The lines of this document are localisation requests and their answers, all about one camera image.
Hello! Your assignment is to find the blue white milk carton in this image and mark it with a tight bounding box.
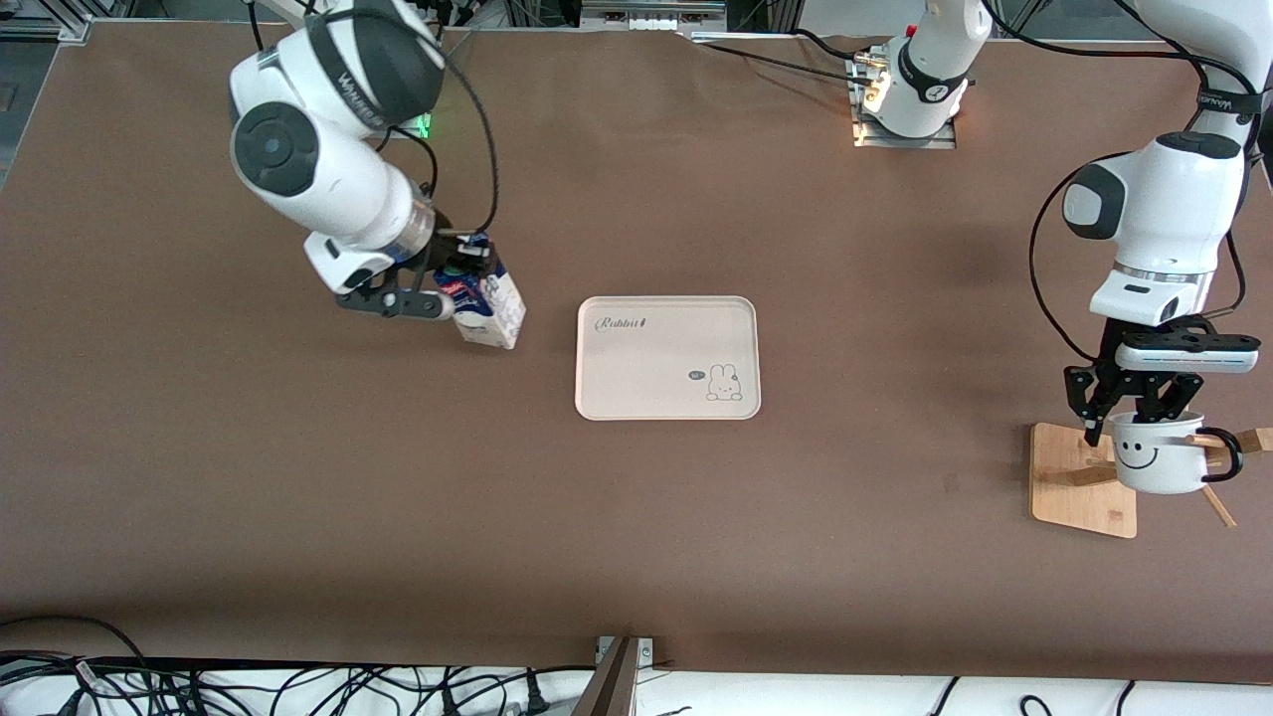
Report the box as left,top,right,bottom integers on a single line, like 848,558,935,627
435,234,527,351

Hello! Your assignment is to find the white smiley face cup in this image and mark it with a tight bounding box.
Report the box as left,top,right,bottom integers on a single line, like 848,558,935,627
1109,410,1245,495

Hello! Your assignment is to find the wooden cup stand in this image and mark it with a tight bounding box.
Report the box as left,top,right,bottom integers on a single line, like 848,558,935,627
1029,383,1273,540

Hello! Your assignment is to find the cream rabbit print tray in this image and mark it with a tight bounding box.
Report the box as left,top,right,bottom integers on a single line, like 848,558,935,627
575,294,763,422

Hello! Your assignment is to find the grey power strip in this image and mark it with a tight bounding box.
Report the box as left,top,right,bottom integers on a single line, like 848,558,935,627
580,0,729,27

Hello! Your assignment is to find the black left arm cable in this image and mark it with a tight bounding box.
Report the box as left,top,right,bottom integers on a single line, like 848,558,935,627
980,0,1269,365

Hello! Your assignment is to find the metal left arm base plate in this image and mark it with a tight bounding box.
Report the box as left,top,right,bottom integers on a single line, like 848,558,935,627
848,48,959,150

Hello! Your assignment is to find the black base cable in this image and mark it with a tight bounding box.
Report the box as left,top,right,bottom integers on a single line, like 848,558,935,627
693,42,876,89
791,27,886,63

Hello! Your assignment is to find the aluminium frame profile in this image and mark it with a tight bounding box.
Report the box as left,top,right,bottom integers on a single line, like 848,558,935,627
0,12,92,45

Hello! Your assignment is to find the black plug cable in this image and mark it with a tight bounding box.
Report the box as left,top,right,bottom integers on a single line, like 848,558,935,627
512,668,556,716

